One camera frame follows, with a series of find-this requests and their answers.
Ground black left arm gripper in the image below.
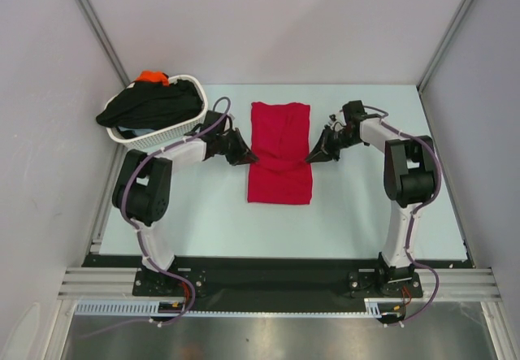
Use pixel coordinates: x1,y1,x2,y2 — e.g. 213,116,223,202
215,128,258,166

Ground red t shirt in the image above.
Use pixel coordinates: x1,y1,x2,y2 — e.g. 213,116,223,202
247,102,313,206

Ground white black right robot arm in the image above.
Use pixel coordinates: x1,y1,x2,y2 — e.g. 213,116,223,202
305,100,442,296

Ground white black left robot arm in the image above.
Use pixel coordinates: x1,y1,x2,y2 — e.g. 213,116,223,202
112,111,258,295

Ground white plastic laundry basket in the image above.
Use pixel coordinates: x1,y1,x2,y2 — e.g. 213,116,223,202
96,72,208,150

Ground light blue t shirt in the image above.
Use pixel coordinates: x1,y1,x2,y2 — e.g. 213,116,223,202
116,127,154,140

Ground black t shirt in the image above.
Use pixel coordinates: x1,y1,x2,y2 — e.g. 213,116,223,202
96,80,203,130

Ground orange t shirt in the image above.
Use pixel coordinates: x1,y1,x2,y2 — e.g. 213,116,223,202
135,70,170,86

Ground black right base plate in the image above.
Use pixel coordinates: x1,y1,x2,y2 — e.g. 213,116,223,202
347,270,423,299

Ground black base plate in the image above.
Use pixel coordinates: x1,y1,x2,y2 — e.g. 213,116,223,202
132,267,207,297
347,270,423,299

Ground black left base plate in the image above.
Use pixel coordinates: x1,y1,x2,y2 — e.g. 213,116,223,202
132,267,207,297

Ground aluminium front rail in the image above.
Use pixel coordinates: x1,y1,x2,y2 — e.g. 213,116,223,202
58,267,501,301

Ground white slotted cable duct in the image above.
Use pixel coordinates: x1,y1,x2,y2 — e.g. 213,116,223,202
76,300,184,317

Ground right aluminium corner post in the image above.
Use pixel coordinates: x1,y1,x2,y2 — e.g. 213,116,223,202
416,0,476,96

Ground aluminium corner post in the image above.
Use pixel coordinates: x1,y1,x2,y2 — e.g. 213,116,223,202
75,0,131,86
416,0,476,96

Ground left aluminium corner post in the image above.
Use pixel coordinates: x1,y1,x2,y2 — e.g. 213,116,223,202
75,0,131,86

